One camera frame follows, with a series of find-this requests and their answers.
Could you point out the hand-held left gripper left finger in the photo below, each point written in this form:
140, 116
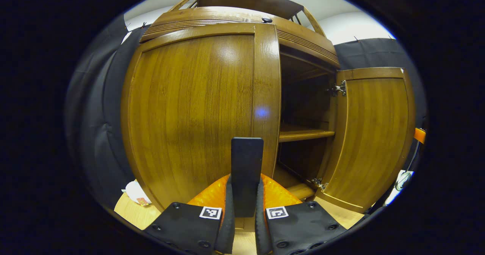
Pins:
228, 228

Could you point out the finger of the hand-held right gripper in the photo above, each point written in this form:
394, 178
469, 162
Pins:
420, 135

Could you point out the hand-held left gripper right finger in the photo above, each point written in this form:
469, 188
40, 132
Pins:
261, 232

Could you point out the wooden shoe cabinet door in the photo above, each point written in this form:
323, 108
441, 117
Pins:
371, 133
189, 114

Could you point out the wooden double-door shoe cabinet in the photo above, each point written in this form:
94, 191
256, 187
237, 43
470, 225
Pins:
246, 1

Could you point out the wooden cabinet shelf board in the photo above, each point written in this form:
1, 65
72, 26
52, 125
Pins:
303, 133

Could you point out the white plush toy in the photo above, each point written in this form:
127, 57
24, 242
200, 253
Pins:
134, 192

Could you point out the wooden drawer with black knob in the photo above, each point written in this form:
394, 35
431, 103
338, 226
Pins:
299, 29

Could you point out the black backdrop cloth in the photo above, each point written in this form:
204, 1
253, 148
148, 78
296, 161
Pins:
94, 114

